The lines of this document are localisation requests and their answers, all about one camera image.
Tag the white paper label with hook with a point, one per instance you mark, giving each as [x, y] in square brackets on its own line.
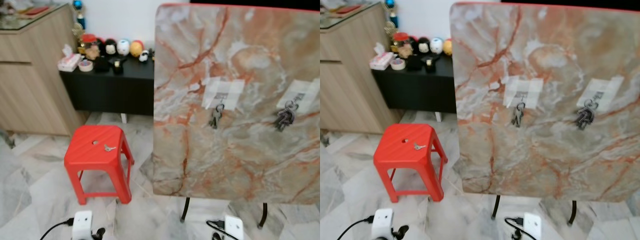
[525, 90]
[602, 91]
[302, 92]
[225, 91]

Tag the black metal table leg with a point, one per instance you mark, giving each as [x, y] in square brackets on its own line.
[185, 210]
[262, 216]
[496, 207]
[573, 212]

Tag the red plastic stool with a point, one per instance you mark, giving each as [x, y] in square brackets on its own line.
[95, 160]
[405, 160]

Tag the small hanging key bunch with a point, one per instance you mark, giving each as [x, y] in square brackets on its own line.
[216, 117]
[518, 116]

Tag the white cabinet leg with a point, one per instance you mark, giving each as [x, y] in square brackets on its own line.
[124, 118]
[437, 116]

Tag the large dark hanging key bunch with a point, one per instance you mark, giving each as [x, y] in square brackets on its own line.
[285, 119]
[585, 117]

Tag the black low cabinet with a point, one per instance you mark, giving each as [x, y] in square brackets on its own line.
[420, 92]
[110, 92]

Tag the light wooden cabinet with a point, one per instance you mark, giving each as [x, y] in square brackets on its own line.
[35, 85]
[350, 85]

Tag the white tape roll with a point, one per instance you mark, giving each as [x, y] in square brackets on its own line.
[397, 64]
[85, 66]

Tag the small black box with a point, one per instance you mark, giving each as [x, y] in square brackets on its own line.
[431, 64]
[118, 66]

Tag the black pouch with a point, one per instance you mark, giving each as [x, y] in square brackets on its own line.
[102, 64]
[414, 62]

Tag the pink white tissue box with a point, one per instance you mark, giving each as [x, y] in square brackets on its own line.
[69, 61]
[381, 60]

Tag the small black white figurine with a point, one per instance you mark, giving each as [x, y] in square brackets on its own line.
[144, 56]

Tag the black round figurine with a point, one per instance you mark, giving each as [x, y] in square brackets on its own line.
[423, 46]
[110, 47]

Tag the red hat figurine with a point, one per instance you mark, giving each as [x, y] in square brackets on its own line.
[90, 46]
[401, 44]

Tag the white blue round figurine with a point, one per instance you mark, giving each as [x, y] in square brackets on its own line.
[436, 45]
[123, 47]

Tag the yellow round figurine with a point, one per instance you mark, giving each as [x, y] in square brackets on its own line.
[136, 48]
[447, 46]

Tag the gold trophy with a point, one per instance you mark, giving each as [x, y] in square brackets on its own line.
[390, 33]
[77, 35]

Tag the blue ball ornament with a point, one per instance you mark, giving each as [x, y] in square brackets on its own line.
[391, 5]
[78, 6]

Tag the red flat packet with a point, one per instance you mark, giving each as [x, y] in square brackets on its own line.
[37, 10]
[348, 9]

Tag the black television screen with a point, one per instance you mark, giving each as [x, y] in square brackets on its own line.
[570, 3]
[255, 4]

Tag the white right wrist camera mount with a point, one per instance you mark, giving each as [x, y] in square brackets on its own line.
[234, 228]
[532, 226]

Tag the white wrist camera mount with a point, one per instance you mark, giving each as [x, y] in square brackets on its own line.
[82, 225]
[234, 228]
[382, 224]
[532, 226]

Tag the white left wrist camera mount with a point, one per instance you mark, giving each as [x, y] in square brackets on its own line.
[82, 225]
[382, 224]

